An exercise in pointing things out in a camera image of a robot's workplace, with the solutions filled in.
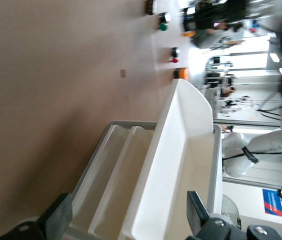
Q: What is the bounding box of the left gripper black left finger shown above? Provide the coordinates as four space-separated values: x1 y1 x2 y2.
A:
0 192 74 240

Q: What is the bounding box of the orange button enclosure box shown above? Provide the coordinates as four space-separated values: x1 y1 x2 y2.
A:
173 67 190 81

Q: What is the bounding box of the red push button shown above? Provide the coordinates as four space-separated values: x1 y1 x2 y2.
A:
169 46 181 64

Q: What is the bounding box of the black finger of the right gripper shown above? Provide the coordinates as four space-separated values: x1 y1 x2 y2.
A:
183 17 198 32

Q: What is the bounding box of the white plastic drawer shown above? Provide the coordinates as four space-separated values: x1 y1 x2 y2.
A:
119 78 216 240
70 124 132 230
88 125 157 238

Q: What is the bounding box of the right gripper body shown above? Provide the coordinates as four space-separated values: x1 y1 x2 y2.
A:
195 0 251 31

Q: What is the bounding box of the clear plastic dome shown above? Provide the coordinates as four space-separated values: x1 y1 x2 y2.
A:
221 194 242 230

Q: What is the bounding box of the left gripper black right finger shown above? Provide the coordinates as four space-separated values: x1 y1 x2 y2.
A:
186 190 282 240

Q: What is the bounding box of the green push button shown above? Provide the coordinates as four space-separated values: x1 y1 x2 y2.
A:
157 11 172 33

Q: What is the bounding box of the blue wall sign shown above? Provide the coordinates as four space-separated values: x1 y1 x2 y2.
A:
261 188 282 219

